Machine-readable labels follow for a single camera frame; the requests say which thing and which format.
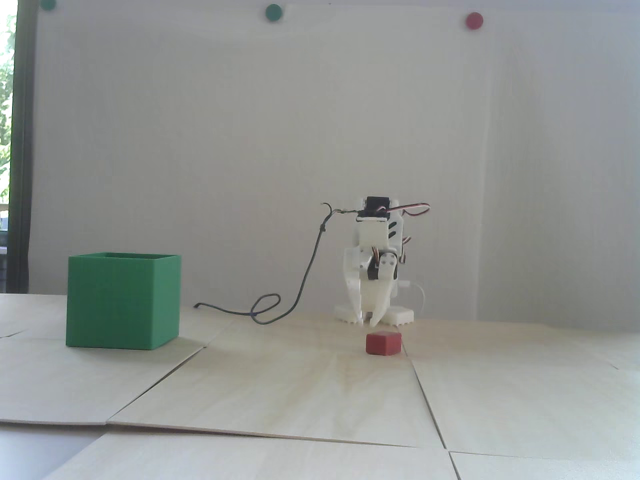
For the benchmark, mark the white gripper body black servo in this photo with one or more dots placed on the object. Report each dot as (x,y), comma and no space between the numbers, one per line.
(371,295)

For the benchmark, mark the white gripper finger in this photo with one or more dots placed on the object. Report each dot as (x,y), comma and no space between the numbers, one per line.
(352,280)
(389,280)

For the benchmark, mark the red block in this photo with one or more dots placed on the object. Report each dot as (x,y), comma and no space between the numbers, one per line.
(382,344)

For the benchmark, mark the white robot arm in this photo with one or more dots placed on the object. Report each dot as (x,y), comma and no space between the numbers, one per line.
(378,205)

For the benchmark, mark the green box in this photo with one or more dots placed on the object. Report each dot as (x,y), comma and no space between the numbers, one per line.
(120,305)

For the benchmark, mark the red round magnet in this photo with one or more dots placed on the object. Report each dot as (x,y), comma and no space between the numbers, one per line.
(474,21)

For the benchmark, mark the green round magnet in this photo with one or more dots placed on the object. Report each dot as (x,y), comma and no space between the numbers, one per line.
(48,4)
(273,12)

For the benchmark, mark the dark window frame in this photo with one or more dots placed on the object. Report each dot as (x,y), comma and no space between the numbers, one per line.
(22,150)

